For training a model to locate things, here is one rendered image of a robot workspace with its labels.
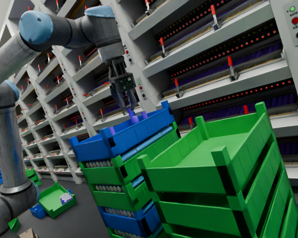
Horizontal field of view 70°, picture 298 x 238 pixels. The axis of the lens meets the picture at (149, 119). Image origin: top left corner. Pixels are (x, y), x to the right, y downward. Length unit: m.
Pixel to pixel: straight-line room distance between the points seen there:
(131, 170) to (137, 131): 0.11
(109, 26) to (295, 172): 0.83
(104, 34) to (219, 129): 0.47
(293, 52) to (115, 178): 0.64
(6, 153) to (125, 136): 0.82
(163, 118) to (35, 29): 0.46
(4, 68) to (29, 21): 0.23
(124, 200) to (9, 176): 0.84
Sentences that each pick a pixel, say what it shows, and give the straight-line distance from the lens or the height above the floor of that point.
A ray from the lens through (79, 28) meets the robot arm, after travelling 0.80.
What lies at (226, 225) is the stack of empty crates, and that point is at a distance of 0.43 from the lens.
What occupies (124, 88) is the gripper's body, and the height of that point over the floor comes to 0.65.
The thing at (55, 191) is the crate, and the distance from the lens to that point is 2.12.
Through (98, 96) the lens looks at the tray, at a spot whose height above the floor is 0.71.
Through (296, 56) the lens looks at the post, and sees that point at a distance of 0.80.
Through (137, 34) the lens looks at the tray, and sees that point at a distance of 1.11.
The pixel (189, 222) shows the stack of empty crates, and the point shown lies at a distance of 0.48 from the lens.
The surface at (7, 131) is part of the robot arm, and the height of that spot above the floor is 0.68.
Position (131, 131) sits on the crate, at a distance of 0.61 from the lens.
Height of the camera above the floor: 0.60
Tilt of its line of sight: 6 degrees down
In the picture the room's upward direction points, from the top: 21 degrees counter-clockwise
